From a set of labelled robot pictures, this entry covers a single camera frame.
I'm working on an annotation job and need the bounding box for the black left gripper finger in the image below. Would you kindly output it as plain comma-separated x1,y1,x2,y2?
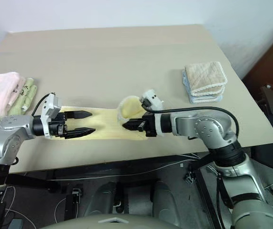
65,110,93,120
64,128,96,140

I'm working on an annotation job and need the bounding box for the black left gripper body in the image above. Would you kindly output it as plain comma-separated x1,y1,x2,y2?
48,112,68,140

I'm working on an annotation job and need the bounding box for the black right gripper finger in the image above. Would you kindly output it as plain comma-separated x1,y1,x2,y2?
122,118,143,131

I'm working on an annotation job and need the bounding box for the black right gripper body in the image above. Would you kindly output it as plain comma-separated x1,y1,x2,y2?
138,113,157,138

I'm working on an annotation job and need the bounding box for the yellow towel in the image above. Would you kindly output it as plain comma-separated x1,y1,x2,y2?
51,95,149,142

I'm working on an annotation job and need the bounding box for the green folded towel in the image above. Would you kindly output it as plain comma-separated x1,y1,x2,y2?
0,77,38,124

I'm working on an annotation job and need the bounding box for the blue folded towel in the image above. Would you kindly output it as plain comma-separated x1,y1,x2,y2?
182,70,224,104

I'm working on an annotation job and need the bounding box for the beige folded towel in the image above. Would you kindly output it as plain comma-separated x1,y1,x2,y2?
184,61,228,97

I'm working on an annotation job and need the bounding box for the small black buckle clamp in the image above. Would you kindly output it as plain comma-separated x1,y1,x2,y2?
185,171,196,184
71,187,83,198

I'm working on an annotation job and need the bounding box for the dark grey rounded shape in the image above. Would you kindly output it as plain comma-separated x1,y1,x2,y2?
83,182,117,219
152,181,179,220

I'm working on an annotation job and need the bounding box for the grey robot chest plate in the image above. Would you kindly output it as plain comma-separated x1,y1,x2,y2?
35,212,184,229

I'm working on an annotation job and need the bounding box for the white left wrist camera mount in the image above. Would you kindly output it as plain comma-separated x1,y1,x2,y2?
40,93,62,139

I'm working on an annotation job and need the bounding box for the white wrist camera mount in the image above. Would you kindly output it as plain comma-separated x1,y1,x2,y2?
140,89,165,135
40,93,62,139

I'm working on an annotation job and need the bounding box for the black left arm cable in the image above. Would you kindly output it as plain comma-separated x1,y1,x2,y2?
31,92,56,117

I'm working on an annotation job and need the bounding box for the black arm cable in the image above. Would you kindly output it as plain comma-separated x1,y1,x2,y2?
142,101,241,143
31,92,56,117

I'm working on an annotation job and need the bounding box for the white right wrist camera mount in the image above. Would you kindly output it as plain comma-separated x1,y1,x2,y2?
140,89,165,135

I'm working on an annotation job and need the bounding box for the black table frame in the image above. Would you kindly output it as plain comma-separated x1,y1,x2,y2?
6,155,222,229

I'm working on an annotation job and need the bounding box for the long thin white floor cable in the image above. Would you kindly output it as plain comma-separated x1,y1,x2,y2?
48,155,199,182

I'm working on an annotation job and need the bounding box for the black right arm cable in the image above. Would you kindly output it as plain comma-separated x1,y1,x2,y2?
142,101,241,143

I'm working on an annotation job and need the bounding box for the white floor cable bundle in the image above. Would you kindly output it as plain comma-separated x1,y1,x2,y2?
205,164,220,177

